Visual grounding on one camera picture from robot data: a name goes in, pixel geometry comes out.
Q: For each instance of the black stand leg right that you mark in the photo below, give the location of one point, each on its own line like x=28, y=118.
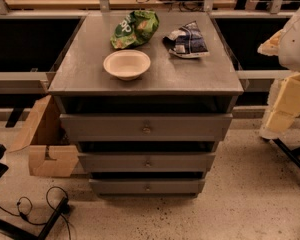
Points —
x=292, y=154

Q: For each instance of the blue white snack bag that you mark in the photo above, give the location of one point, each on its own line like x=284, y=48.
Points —
x=186, y=42

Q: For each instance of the brown cardboard box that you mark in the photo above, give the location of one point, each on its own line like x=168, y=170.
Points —
x=49, y=155

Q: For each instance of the grey drawer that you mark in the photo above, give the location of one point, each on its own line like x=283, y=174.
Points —
x=146, y=162
x=145, y=127
x=128, y=187

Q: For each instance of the black stand base left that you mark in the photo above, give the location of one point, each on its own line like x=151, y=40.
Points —
x=17, y=233

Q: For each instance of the grey drawer cabinet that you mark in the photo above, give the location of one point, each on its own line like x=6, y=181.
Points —
x=172, y=85

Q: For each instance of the white paper bowl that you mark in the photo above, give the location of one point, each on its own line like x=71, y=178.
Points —
x=127, y=64

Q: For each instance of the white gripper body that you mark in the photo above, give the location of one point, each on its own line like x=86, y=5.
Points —
x=296, y=45

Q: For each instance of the green chip bag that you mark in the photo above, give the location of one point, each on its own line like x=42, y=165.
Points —
x=136, y=29

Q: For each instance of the grey bottom drawer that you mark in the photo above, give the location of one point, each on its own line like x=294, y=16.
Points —
x=128, y=187

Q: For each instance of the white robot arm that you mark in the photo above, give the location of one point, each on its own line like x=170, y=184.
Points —
x=285, y=44

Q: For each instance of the grey top drawer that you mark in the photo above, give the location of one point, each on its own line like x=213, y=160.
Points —
x=145, y=127

